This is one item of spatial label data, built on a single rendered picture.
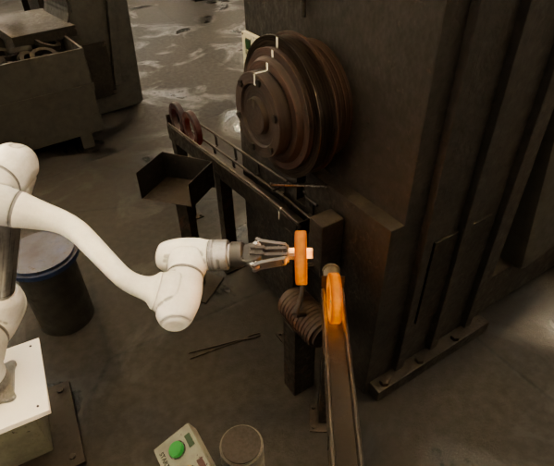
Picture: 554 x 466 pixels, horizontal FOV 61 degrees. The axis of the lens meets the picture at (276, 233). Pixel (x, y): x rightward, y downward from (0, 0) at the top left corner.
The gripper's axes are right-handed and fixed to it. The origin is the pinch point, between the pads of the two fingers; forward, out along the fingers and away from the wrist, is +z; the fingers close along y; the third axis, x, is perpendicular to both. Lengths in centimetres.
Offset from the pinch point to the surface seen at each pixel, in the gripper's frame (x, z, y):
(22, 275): -41, -118, -37
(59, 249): -41, -108, -53
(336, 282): -10.8, 10.2, 1.1
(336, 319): -19.5, 10.0, 7.8
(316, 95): 34.3, 5.7, -29.7
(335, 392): -23.2, 8.6, 29.8
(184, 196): -26, -52, -70
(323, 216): -9.1, 7.4, -29.3
